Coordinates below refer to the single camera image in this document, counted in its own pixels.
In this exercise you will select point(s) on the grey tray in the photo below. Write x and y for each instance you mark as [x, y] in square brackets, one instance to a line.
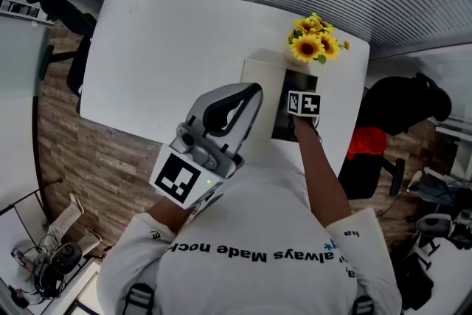
[306, 81]

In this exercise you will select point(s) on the black metal stand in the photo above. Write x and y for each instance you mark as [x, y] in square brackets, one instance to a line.
[59, 180]

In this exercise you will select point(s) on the black bag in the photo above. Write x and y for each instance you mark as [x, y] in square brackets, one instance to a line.
[416, 284]

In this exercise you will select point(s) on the black office chair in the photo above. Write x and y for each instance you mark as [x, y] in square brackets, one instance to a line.
[402, 103]
[72, 18]

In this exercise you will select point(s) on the person's left forearm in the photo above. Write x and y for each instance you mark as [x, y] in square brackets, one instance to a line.
[169, 214]

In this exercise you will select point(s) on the beige tray lid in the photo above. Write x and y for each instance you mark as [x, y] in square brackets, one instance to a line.
[262, 72]

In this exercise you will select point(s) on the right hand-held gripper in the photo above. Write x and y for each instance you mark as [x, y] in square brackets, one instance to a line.
[309, 104]

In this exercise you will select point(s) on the person's white printed shirt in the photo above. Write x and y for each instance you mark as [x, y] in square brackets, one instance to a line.
[250, 228]

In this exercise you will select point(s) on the white wall shelf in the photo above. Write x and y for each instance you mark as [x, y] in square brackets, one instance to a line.
[22, 9]

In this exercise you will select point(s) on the person's right forearm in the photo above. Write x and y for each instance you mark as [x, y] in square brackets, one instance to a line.
[322, 177]

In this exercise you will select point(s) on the white side table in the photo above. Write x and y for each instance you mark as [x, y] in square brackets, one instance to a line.
[459, 144]

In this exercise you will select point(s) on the potted yellow sunflowers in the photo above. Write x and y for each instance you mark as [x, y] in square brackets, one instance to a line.
[308, 48]

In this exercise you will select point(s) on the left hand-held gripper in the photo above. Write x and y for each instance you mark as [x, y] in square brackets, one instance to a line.
[177, 179]

